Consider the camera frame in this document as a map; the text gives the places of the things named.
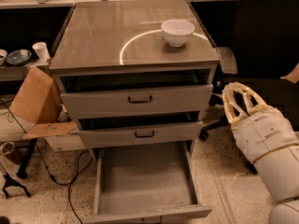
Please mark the grey middle drawer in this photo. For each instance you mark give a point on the grey middle drawer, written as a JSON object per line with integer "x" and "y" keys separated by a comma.
{"x": 140, "y": 130}

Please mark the brown cardboard box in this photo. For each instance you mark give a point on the brown cardboard box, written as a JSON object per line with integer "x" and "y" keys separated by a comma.
{"x": 38, "y": 101}

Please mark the brown cup on floor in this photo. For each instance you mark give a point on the brown cup on floor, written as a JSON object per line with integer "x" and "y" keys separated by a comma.
{"x": 10, "y": 151}

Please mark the grey drawer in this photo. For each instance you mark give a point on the grey drawer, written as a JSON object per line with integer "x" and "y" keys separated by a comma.
{"x": 140, "y": 130}
{"x": 133, "y": 102}
{"x": 146, "y": 184}

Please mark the white bowl at left edge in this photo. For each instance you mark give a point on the white bowl at left edge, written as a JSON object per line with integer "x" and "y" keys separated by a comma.
{"x": 3, "y": 55}

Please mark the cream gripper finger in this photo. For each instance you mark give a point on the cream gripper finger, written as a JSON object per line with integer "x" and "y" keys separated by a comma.
{"x": 253, "y": 101}
{"x": 234, "y": 113}

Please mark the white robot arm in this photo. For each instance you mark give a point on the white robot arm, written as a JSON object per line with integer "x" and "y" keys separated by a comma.
{"x": 279, "y": 170}

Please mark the grey drawer cabinet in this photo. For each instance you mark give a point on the grey drawer cabinet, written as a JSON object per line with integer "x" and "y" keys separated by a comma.
{"x": 119, "y": 45}

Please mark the dark blue plate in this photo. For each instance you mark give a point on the dark blue plate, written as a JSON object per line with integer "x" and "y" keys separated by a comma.
{"x": 19, "y": 57}

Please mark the white paper cup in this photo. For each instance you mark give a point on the white paper cup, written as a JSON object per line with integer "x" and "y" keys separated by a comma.
{"x": 41, "y": 50}

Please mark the grey bottom drawer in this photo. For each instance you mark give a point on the grey bottom drawer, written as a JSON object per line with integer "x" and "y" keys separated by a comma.
{"x": 146, "y": 184}

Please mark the black office chair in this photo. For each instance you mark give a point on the black office chair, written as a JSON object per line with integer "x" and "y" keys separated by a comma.
{"x": 258, "y": 41}

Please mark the grey top drawer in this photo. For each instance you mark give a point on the grey top drawer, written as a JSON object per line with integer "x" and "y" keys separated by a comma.
{"x": 133, "y": 102}

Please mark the black shoe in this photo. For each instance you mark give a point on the black shoe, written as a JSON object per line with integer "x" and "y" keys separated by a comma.
{"x": 4, "y": 220}

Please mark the white ceramic bowl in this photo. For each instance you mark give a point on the white ceramic bowl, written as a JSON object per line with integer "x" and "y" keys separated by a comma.
{"x": 177, "y": 32}

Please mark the black tripod stand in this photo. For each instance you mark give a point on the black tripod stand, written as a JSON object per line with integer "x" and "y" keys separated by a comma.
{"x": 10, "y": 182}

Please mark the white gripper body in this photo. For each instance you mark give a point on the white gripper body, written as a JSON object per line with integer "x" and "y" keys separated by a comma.
{"x": 265, "y": 135}

